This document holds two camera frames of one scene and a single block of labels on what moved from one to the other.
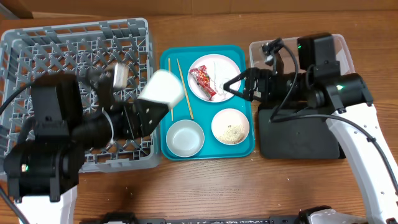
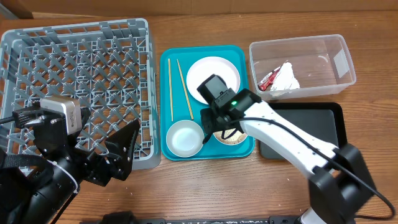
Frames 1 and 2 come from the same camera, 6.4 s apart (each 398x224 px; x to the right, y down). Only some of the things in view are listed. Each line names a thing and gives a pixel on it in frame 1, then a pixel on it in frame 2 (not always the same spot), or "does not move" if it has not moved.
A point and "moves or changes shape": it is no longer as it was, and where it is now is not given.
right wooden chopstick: [185, 91] does not move
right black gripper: [254, 80] to [207, 129]
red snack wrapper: [203, 80] moves or changes shape
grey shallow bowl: [185, 138] does not move
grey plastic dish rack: [78, 48] does not move
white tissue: [219, 87] moves or changes shape
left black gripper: [140, 124] to [100, 170]
